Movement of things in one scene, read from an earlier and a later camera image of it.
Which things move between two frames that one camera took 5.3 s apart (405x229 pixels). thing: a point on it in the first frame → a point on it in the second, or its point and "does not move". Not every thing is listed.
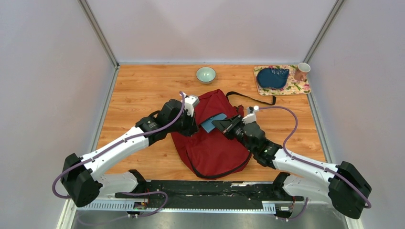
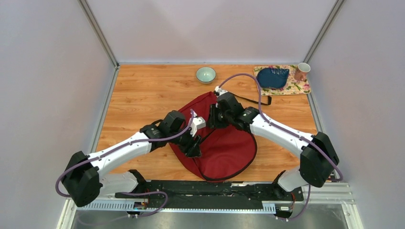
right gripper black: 227,126 → 214,108
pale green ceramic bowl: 206,75 does not move
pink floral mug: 301,74 does not move
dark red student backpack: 213,155 does not move
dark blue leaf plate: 272,77 does not move
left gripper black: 192,128 → 192,149
